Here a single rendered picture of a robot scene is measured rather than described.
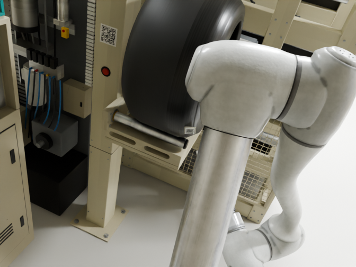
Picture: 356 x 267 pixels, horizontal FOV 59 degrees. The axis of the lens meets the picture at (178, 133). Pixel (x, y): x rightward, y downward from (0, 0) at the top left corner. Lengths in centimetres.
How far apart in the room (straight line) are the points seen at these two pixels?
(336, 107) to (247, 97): 16
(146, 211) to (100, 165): 62
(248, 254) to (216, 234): 35
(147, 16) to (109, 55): 35
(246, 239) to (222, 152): 45
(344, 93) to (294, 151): 16
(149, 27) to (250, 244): 73
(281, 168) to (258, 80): 24
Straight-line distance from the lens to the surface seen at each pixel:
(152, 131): 132
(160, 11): 107
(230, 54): 59
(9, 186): 161
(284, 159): 73
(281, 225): 103
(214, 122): 59
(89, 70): 146
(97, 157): 169
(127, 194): 228
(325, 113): 65
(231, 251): 100
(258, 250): 102
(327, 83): 62
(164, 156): 135
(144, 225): 212
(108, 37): 134
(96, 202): 194
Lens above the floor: 170
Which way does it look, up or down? 36 degrees down
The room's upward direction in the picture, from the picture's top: 14 degrees clockwise
